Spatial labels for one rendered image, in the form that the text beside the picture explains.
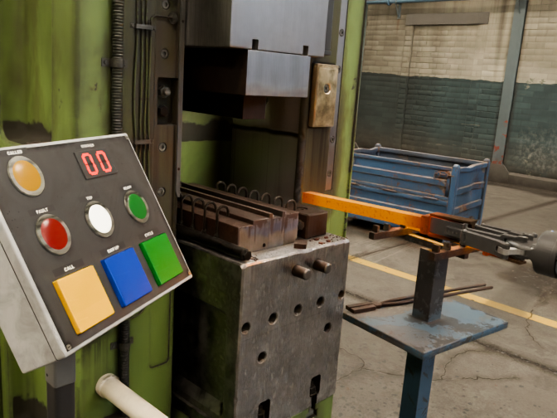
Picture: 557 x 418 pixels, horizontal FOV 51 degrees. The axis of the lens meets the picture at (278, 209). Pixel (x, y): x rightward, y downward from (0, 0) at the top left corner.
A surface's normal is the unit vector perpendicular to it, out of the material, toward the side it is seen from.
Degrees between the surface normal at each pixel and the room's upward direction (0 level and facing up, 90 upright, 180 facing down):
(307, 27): 90
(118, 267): 60
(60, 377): 90
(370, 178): 89
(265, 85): 90
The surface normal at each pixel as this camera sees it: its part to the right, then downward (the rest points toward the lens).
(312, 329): 0.72, 0.20
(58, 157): 0.85, -0.37
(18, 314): -0.32, 0.18
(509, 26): -0.68, 0.12
